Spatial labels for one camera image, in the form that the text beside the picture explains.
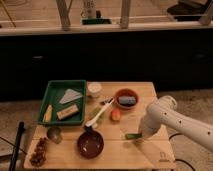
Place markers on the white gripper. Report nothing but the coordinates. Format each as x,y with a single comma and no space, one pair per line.
146,131

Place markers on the green pepper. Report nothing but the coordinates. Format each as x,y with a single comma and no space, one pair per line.
132,136

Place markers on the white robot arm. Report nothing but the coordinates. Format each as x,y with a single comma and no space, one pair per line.
163,112

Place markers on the orange bowl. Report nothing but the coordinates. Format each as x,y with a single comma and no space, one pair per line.
126,92

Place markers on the purple bowl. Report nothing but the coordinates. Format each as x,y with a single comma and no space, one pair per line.
90,144

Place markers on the orange carrot piece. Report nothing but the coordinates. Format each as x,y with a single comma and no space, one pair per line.
115,115

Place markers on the blue sponge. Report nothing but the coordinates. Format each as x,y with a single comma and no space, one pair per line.
127,100

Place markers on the white cup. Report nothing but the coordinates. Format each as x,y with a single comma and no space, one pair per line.
94,89

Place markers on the tan wooden block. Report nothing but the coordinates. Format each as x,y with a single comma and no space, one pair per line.
67,112

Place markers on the grey triangular cloth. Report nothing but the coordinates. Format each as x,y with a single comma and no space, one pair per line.
70,95

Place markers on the small metal cup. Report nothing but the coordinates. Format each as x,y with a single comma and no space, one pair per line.
54,134

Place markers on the green plastic tray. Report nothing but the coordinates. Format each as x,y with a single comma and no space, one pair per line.
60,95

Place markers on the yellow corn cob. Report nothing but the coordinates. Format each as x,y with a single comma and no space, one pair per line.
48,114

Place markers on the brown grape bunch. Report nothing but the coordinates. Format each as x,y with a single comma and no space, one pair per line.
38,157

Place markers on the white bottle on green base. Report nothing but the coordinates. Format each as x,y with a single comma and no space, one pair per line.
91,16

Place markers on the black pole stand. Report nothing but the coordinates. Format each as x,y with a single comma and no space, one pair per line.
14,157

